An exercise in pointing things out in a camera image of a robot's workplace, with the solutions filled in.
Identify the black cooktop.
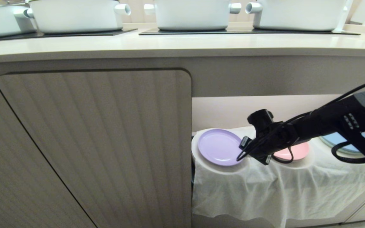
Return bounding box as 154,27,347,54
139,28,361,35
0,28,138,42

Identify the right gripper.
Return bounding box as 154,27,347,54
240,124,294,166

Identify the pink plate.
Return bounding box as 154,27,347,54
273,142,310,161

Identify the purple plate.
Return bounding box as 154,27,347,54
198,128,246,167

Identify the blue plate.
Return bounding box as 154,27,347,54
319,132,365,155

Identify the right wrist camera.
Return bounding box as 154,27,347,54
247,109,275,129

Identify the white cloth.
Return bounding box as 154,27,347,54
191,126,365,228

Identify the beige ribbed cabinet door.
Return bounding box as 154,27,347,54
0,69,192,228
0,74,98,228

